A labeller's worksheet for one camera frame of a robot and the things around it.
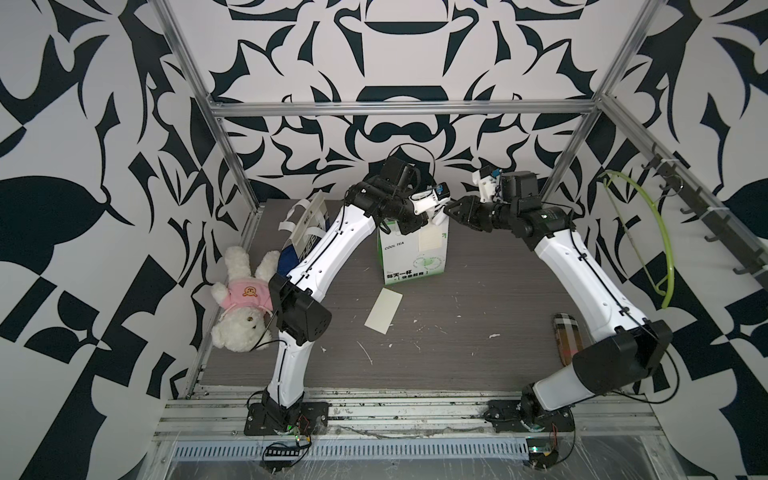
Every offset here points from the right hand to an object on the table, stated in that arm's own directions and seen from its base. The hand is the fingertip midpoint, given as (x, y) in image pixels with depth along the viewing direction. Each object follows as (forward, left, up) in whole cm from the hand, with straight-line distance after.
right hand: (448, 206), depth 75 cm
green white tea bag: (-2, +6, -18) cm, 19 cm away
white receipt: (-1, +4, -11) cm, 12 cm away
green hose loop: (-19, -47, -9) cm, 52 cm away
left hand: (+3, +6, -3) cm, 8 cm away
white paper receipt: (-12, +17, -34) cm, 39 cm away
